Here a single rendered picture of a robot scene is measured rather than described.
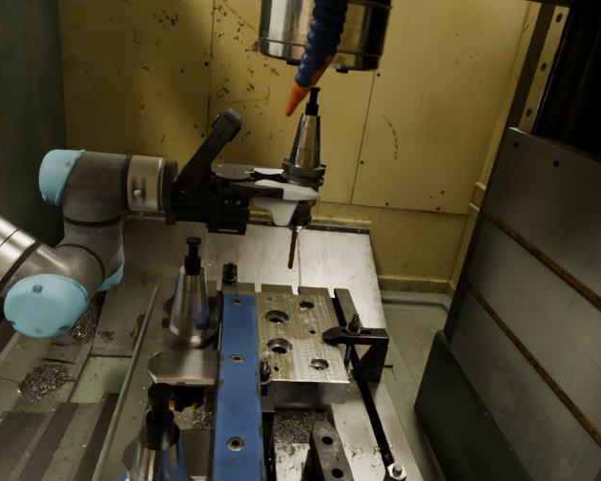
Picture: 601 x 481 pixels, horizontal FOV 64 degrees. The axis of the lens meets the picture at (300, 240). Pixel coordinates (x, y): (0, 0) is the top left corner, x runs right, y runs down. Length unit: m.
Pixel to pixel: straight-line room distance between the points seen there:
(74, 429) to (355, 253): 1.08
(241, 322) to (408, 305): 1.47
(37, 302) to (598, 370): 0.73
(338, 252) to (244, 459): 1.41
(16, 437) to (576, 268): 1.09
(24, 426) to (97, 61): 1.07
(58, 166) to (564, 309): 0.76
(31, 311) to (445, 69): 1.50
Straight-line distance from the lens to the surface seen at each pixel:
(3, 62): 1.38
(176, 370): 0.50
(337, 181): 1.78
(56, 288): 0.59
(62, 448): 1.13
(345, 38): 0.59
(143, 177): 0.66
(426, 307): 2.02
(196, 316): 0.52
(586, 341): 0.83
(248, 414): 0.45
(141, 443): 0.34
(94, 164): 0.68
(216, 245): 1.71
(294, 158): 0.67
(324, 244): 1.78
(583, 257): 0.83
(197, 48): 1.67
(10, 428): 1.24
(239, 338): 0.53
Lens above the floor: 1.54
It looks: 24 degrees down
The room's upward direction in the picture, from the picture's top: 8 degrees clockwise
